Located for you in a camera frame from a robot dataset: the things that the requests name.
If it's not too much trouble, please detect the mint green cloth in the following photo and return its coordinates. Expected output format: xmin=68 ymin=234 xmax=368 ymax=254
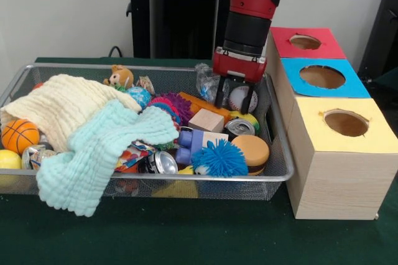
xmin=36 ymin=98 xmax=180 ymax=219

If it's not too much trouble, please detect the orange toy basketball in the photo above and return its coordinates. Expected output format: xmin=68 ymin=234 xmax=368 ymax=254
xmin=1 ymin=118 xmax=40 ymax=156

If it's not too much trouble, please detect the clear mesh bin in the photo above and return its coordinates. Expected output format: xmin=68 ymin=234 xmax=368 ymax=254
xmin=0 ymin=62 xmax=295 ymax=200

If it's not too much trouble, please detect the white toy baseball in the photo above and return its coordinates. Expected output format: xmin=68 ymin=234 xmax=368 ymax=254
xmin=228 ymin=86 xmax=259 ymax=113

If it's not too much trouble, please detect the black cable loop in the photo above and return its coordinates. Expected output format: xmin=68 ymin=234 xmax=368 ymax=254
xmin=108 ymin=45 xmax=124 ymax=59

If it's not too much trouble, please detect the cream knitted cloth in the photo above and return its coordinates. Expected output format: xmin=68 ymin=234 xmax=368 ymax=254
xmin=0 ymin=73 xmax=142 ymax=154

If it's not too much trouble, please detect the wooden cube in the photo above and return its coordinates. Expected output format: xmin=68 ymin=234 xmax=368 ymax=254
xmin=188 ymin=108 xmax=225 ymax=133

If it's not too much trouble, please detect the blue spiky ball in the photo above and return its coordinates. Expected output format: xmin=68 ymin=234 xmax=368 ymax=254
xmin=191 ymin=139 xmax=249 ymax=179

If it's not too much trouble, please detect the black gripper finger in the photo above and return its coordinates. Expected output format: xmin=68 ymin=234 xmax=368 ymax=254
xmin=241 ymin=83 xmax=254 ymax=115
xmin=214 ymin=77 xmax=226 ymax=106

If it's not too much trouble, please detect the dark green table cloth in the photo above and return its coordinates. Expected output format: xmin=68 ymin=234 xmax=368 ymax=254
xmin=0 ymin=56 xmax=398 ymax=265
xmin=371 ymin=67 xmax=398 ymax=91

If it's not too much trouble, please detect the clear plastic packet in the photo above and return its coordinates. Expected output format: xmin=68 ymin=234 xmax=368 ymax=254
xmin=195 ymin=62 xmax=222 ymax=98

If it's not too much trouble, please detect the brown teddy bear toy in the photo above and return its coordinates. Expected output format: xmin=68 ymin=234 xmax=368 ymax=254
xmin=103 ymin=64 xmax=135 ymax=90

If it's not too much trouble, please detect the toy hamburger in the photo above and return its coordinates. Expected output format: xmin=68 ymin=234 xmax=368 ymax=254
xmin=230 ymin=135 xmax=270 ymax=176

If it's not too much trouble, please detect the wooden box with three holes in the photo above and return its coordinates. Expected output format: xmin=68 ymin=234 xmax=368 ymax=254
xmin=262 ymin=26 xmax=398 ymax=221

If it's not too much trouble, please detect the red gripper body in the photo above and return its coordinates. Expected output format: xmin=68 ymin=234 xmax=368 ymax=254
xmin=212 ymin=46 xmax=268 ymax=84

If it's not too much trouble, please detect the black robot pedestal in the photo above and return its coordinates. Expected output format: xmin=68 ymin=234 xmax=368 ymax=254
xmin=119 ymin=0 xmax=251 ymax=60

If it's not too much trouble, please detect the yellow ball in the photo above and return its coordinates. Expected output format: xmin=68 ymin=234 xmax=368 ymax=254
xmin=0 ymin=149 xmax=22 ymax=185

